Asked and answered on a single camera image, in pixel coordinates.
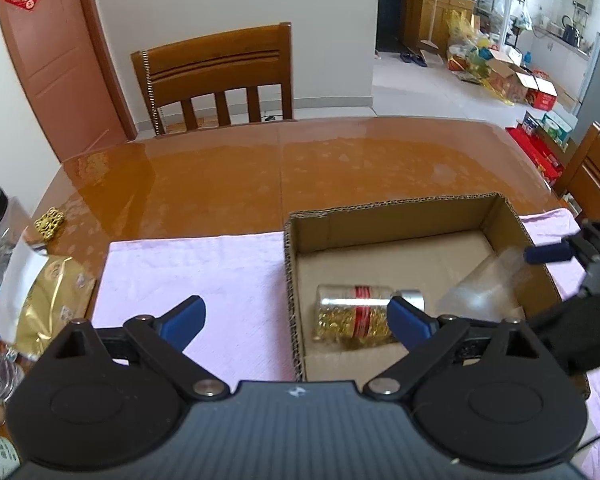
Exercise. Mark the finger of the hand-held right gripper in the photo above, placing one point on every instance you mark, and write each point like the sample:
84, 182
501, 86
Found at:
585, 335
545, 253

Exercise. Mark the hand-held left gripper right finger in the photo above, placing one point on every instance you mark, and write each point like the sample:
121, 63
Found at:
405, 320

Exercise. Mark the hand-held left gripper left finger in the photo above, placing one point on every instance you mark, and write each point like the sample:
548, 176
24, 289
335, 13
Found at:
185, 317

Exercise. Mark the clear plastic jar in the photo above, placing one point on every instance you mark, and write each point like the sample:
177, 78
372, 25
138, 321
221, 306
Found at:
485, 285

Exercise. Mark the cardboard box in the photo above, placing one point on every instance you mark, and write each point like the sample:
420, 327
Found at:
360, 240

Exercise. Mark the pink cloth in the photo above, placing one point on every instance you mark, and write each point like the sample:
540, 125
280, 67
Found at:
180, 270

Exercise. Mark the clear bottle with gold contents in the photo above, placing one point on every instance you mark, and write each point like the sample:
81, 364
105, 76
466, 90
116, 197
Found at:
350, 312

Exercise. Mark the wooden chair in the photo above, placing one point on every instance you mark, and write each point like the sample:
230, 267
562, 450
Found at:
215, 65
592, 175

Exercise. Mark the red gift boxes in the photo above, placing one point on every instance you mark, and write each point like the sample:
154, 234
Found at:
535, 152

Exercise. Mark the green and white boxes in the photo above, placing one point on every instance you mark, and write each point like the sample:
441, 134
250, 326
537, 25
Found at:
552, 127

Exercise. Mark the gold foil bag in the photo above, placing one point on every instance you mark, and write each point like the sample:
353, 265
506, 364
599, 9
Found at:
55, 295

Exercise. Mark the red cardboard carton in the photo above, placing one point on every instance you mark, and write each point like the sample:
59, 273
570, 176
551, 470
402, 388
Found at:
542, 95

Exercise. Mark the small gold ornament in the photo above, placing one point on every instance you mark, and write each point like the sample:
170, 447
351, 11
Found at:
50, 223

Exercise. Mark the brown cardboard carton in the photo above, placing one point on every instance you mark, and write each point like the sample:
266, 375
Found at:
512, 80

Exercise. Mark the white kitchen counter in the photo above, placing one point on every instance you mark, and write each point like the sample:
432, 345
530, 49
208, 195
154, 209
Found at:
565, 65

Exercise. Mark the pile of colourful packages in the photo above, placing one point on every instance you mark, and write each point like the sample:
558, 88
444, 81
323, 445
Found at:
472, 62

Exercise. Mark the dark kettle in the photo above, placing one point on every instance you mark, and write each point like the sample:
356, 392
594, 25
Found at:
570, 31

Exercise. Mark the pair of dark slippers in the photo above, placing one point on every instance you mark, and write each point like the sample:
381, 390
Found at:
412, 59

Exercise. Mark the white plastic bag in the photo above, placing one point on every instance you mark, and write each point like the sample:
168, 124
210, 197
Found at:
524, 17

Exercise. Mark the white broom with dustpan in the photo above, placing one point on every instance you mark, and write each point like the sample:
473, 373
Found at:
432, 42

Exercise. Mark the yellow plastic bag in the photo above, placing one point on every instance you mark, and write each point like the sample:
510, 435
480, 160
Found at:
457, 27

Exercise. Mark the wooden cabinet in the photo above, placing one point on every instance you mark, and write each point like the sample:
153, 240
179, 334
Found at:
437, 15

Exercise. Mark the brown wooden door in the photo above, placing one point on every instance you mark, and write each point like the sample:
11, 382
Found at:
60, 70

